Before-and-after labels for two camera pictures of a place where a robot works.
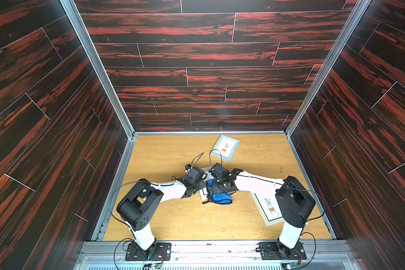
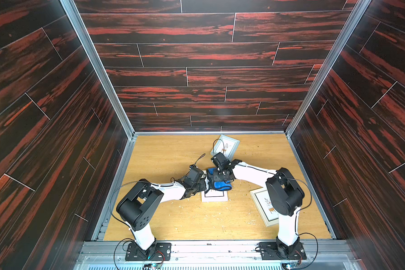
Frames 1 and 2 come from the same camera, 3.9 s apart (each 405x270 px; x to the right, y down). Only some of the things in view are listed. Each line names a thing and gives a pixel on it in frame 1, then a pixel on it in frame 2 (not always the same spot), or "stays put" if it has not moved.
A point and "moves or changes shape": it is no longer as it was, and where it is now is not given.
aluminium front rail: x=220 y=255 stays put
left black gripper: x=201 y=185 stays put
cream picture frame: x=268 y=207 stays put
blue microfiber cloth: x=219 y=197 moves or changes shape
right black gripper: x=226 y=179 → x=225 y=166
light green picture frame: x=225 y=147 stays put
